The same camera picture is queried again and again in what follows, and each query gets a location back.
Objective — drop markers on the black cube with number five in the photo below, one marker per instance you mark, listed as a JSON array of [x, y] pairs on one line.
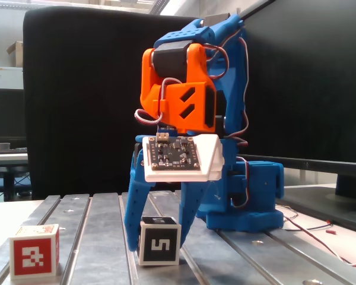
[[160, 245]]

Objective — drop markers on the small grey device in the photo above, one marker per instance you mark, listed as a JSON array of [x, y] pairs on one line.
[[2, 146]]

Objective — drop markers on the cardboard box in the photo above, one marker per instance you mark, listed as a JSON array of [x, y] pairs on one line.
[[16, 53]]

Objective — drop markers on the white background desk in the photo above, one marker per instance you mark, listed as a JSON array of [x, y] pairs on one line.
[[6, 158]]

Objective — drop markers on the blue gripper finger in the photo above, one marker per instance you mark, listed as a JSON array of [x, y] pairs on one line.
[[190, 202], [135, 207]]

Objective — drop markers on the white cabinet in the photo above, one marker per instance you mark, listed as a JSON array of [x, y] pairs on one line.
[[9, 77]]

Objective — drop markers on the black Dell monitor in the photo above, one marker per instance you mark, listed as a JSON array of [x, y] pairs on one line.
[[314, 74]]

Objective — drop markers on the dark background monitor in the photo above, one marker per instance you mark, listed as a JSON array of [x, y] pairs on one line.
[[9, 112]]

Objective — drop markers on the aluminium slotted base plate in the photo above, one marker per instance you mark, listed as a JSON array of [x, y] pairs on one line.
[[101, 237]]

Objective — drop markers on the white camera mount circuit board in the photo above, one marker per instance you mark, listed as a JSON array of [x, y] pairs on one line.
[[207, 160]]

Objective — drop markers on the black office chair backrest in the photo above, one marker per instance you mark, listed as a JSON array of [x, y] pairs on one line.
[[77, 89]]

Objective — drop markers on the red cube with white pattern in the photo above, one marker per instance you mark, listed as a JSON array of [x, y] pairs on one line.
[[32, 256]]

